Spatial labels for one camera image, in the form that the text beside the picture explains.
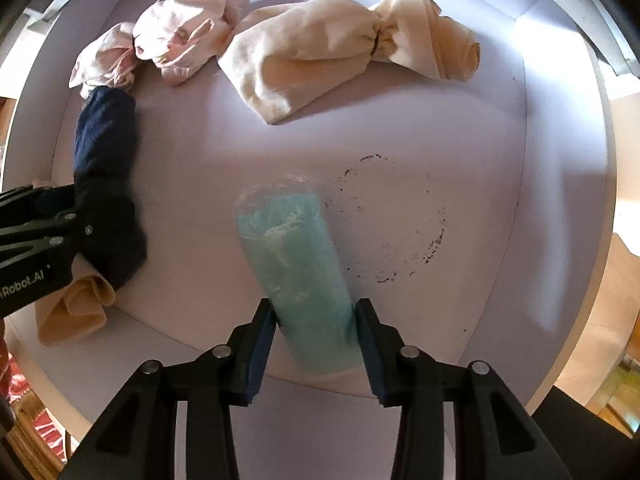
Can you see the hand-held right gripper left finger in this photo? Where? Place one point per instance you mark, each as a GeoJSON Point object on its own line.
{"type": "Point", "coordinates": [261, 345]}

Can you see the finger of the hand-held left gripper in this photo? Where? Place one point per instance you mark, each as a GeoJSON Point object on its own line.
{"type": "Point", "coordinates": [35, 202]}
{"type": "Point", "coordinates": [55, 237]}

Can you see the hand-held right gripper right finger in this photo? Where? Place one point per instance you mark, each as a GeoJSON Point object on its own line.
{"type": "Point", "coordinates": [370, 345]}

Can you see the peach cloth bundle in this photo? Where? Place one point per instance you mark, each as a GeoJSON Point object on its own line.
{"type": "Point", "coordinates": [75, 310]}

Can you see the mint green cloth pack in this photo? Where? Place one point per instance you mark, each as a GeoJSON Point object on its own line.
{"type": "Point", "coordinates": [295, 270]}

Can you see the navy blue sock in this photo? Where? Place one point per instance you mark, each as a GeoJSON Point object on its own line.
{"type": "Point", "coordinates": [107, 160]}

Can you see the pink and white cloth bundle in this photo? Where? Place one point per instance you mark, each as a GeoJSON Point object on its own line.
{"type": "Point", "coordinates": [170, 25]}

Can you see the cream cloth bundle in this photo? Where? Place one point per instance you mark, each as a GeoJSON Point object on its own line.
{"type": "Point", "coordinates": [310, 50]}

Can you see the red ruffled blanket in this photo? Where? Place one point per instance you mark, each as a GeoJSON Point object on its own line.
{"type": "Point", "coordinates": [30, 410]}

